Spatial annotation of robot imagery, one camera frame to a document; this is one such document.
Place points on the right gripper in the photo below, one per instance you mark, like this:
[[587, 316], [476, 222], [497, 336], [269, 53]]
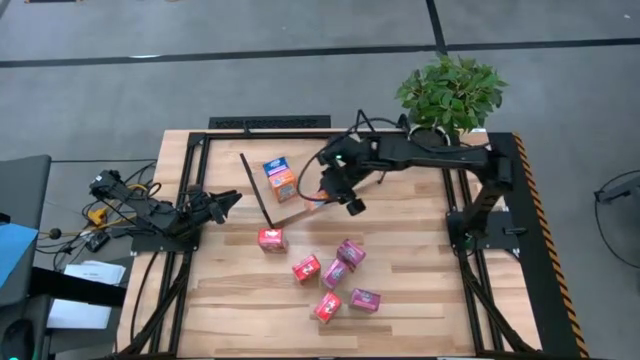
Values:
[[342, 182]]

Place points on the orange cereal box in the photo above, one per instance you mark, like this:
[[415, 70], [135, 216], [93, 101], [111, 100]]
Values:
[[315, 201], [283, 186]]

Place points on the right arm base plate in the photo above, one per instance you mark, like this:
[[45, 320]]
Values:
[[500, 235]]

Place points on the white plant pot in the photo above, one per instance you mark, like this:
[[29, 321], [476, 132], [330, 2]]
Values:
[[429, 135]]

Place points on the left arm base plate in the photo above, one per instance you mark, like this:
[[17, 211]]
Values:
[[150, 244]]

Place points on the black power adapter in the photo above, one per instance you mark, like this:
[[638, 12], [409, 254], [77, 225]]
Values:
[[97, 242]]

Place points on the wooden shelf black frame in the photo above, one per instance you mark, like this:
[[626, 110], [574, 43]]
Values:
[[287, 214]]

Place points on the blue panel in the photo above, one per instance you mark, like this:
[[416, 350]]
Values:
[[15, 250]]

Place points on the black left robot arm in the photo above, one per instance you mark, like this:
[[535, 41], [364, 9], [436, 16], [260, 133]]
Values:
[[140, 205]]

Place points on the red Froot Loops cereal box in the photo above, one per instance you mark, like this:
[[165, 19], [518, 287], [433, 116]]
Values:
[[306, 269], [327, 307], [272, 240]]

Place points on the black panel hazard stripe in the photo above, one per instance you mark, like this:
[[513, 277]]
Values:
[[530, 300]]

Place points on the green leafy plant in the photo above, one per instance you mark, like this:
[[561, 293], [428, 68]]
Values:
[[450, 95]]

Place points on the purple Raisin Bran cereal box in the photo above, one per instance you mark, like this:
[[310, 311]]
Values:
[[334, 274], [351, 254], [364, 300]]

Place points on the white paper sheet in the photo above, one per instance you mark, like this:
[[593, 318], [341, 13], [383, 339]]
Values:
[[75, 315], [95, 272]]

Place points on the dark grey cabinet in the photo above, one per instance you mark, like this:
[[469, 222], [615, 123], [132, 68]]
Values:
[[25, 190]]

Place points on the black perforated strip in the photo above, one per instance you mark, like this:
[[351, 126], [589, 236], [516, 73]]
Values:
[[270, 122]]

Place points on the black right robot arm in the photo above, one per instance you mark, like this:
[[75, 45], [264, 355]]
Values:
[[425, 155]]

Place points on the yellow plug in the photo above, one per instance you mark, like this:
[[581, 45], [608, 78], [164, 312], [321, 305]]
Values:
[[97, 216]]

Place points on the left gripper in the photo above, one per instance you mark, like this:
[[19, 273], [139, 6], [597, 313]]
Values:
[[205, 207]]

